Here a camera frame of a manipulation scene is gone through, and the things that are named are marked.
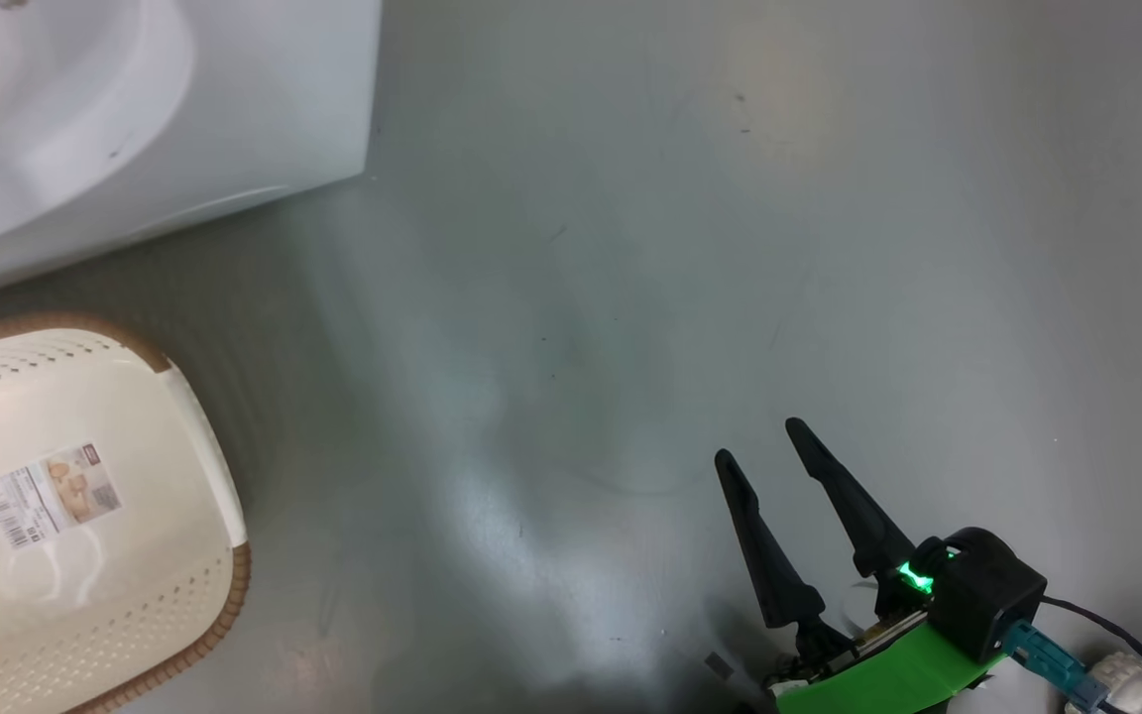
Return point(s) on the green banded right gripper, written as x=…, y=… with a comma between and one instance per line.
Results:
x=878, y=679

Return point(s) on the cream perforated laundry basket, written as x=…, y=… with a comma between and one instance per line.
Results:
x=135, y=615

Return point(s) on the white front-load washing machine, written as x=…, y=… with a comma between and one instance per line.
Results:
x=264, y=89

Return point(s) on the basket product label sticker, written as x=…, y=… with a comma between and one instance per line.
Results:
x=51, y=494

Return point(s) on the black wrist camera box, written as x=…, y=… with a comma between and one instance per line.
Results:
x=992, y=595

